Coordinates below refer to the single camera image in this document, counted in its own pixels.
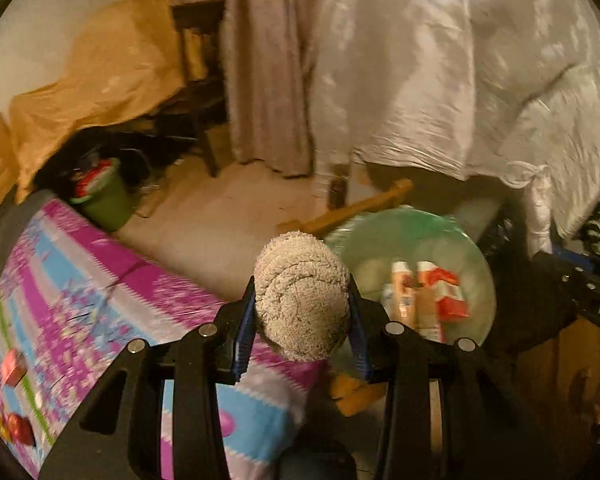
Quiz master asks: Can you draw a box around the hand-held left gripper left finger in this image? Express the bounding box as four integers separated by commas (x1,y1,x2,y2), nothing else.
39,277,258,480

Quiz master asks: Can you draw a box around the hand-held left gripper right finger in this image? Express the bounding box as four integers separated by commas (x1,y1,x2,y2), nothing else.
350,290,581,480

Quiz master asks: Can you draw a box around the beige knit ball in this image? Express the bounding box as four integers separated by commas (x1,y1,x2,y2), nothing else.
254,231,352,361

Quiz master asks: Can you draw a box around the green bag trash bin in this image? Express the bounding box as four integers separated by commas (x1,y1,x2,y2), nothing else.
324,206,497,346

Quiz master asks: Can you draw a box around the floral striped bedspread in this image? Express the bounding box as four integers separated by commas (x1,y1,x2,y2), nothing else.
0,197,331,480

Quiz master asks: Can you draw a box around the green plastic bucket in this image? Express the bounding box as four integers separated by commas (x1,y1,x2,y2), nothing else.
70,157,136,231

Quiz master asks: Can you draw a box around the long red box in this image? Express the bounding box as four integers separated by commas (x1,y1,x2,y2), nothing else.
0,350,28,387

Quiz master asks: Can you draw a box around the red apple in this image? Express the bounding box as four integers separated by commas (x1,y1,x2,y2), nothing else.
0,411,37,448

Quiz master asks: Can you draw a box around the white satin cover cloth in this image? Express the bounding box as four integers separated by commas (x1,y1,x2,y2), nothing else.
307,0,600,261

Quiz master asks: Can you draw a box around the grey bed sheet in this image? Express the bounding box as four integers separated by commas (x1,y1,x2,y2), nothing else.
0,187,51,301

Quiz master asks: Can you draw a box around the dark wooden chair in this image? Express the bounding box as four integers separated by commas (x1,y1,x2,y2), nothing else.
155,0,231,178

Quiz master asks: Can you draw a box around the beige patterned curtain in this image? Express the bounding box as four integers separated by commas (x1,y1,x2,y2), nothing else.
160,0,351,178

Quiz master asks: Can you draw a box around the yellow cover cloth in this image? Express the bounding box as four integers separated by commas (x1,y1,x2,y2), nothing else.
7,0,186,201

